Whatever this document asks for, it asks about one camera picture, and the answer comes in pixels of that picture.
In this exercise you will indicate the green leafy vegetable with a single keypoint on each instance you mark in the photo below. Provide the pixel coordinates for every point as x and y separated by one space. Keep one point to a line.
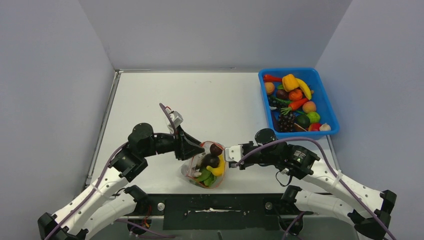
206 178

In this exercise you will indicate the yellow bell pepper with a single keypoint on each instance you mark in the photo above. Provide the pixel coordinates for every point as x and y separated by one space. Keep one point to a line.
290 83

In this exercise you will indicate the green avocado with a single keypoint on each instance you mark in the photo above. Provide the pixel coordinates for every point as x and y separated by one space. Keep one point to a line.
303 121

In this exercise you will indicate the dark blue grapes bunch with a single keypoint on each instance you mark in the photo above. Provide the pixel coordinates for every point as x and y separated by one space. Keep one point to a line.
274 104

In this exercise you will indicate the dark red fig toy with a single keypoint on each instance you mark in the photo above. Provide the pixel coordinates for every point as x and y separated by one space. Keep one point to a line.
282 94

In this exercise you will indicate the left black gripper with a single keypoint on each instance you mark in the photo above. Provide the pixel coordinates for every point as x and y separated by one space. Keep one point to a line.
185 146

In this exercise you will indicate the red chili pepper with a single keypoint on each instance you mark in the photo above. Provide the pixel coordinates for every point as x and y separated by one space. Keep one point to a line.
267 78

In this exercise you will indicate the blue plastic bin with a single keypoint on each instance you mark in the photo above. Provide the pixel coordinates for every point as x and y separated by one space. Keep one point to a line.
324 108

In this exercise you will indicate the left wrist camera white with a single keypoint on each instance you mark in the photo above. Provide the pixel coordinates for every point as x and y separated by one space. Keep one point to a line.
174 120

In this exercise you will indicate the clear zip bag orange zipper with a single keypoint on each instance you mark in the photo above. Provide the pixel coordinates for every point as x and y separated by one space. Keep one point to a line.
187 168

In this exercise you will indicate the purple eggplant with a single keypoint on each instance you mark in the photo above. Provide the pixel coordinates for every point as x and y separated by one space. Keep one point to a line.
197 168

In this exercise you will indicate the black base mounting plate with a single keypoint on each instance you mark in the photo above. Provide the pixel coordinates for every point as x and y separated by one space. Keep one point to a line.
216 211

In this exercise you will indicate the yellow banana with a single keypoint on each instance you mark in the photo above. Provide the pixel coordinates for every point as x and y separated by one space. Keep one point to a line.
220 170
304 88

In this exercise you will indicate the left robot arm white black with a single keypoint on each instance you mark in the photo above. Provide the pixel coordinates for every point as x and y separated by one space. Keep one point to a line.
108 198

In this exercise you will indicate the red tomato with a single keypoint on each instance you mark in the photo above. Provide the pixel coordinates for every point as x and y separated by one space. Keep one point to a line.
295 95

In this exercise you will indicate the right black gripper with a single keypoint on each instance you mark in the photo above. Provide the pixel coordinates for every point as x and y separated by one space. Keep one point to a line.
244 164

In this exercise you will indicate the dark purple plum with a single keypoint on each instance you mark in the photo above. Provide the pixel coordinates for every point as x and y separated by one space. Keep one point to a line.
215 150

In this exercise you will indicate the white garlic bulb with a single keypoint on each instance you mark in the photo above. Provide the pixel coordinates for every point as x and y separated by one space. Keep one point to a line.
325 127

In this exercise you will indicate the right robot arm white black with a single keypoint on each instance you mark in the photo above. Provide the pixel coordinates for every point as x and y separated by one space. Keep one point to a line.
366 209

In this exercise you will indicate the orange carrot toy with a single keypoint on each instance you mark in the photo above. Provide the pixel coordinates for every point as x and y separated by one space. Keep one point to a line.
293 106

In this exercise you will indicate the aluminium table edge rail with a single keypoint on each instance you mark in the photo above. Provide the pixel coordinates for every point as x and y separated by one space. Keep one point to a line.
103 125

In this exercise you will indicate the green apple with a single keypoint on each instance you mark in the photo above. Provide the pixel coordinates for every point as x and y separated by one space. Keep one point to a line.
314 117

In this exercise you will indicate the purple grapes bunch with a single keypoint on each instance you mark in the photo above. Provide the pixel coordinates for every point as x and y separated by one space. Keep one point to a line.
286 122

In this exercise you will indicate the peach fruit toy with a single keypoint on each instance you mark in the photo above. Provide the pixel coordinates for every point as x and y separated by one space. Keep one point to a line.
269 88
309 107

